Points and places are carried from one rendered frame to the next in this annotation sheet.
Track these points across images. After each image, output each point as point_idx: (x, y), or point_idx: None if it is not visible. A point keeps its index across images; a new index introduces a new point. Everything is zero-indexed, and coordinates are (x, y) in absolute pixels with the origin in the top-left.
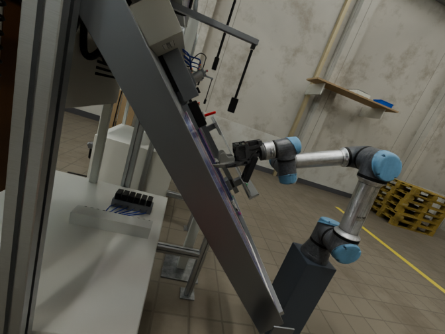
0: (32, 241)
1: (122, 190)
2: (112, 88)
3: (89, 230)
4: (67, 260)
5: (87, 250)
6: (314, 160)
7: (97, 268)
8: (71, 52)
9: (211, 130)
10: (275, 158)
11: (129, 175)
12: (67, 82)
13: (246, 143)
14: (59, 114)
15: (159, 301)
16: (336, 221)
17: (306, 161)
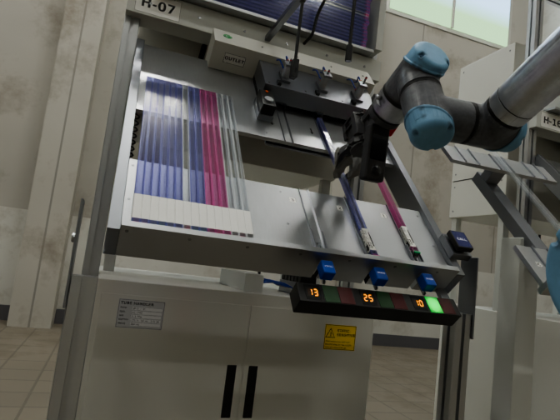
0: (98, 178)
1: None
2: (310, 157)
3: (219, 284)
4: (171, 279)
5: (189, 282)
6: (533, 57)
7: (171, 281)
8: (128, 77)
9: (488, 177)
10: (394, 104)
11: None
12: (127, 92)
13: (362, 115)
14: (120, 107)
15: None
16: None
17: (517, 75)
